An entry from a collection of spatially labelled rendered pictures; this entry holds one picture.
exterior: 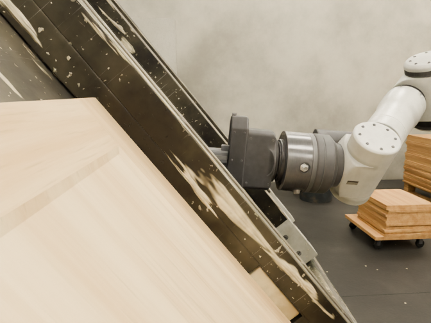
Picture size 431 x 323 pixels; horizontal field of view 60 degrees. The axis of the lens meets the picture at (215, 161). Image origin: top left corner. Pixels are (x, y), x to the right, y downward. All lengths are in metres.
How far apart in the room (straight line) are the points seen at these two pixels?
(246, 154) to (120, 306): 0.36
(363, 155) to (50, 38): 0.40
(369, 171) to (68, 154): 0.41
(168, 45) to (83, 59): 3.54
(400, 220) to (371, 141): 2.99
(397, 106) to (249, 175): 0.29
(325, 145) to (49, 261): 0.42
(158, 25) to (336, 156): 3.54
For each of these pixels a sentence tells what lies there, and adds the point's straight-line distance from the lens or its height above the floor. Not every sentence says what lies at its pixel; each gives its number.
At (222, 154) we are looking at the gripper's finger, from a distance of 0.53.
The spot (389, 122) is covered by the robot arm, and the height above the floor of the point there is 1.29.
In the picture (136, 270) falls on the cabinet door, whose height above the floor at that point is 1.23.
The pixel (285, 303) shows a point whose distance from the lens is 0.49.
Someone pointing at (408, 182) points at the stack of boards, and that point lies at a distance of 5.51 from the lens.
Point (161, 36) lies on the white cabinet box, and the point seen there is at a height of 1.87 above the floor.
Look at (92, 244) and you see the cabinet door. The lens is 0.22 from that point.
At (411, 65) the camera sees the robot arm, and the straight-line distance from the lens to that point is 0.75.
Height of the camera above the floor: 1.34
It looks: 11 degrees down
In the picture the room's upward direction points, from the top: straight up
